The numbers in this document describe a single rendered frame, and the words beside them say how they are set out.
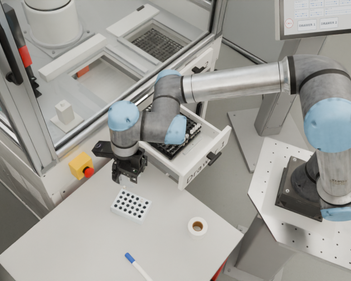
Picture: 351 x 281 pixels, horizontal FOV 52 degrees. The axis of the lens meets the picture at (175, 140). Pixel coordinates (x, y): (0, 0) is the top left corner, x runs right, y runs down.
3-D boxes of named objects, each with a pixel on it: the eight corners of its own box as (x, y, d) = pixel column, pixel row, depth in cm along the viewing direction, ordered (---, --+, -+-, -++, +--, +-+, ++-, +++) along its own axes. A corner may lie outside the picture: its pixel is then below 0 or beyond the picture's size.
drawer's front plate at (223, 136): (227, 144, 146) (232, 126, 137) (181, 192, 132) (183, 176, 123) (223, 141, 146) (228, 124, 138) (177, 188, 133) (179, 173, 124)
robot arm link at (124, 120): (139, 124, 85) (103, 120, 84) (140, 151, 93) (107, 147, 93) (144, 99, 89) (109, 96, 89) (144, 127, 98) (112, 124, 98)
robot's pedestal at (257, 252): (287, 244, 208) (345, 177, 147) (277, 296, 191) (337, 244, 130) (237, 225, 213) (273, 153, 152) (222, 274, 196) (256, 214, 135)
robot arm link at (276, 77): (344, 33, 86) (150, 64, 99) (354, 65, 79) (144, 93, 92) (340, 69, 95) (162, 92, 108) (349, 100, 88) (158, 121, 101)
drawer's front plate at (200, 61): (210, 66, 172) (213, 48, 163) (170, 100, 158) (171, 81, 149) (207, 64, 173) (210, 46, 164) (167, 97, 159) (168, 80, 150)
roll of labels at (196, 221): (210, 229, 130) (211, 225, 127) (198, 243, 127) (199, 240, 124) (195, 217, 133) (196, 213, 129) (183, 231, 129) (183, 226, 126)
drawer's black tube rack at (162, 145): (199, 136, 145) (201, 126, 140) (171, 164, 137) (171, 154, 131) (158, 107, 153) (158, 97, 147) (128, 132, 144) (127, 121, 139)
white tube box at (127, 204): (151, 206, 134) (151, 201, 131) (141, 225, 130) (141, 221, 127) (122, 193, 137) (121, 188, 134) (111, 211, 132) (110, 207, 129)
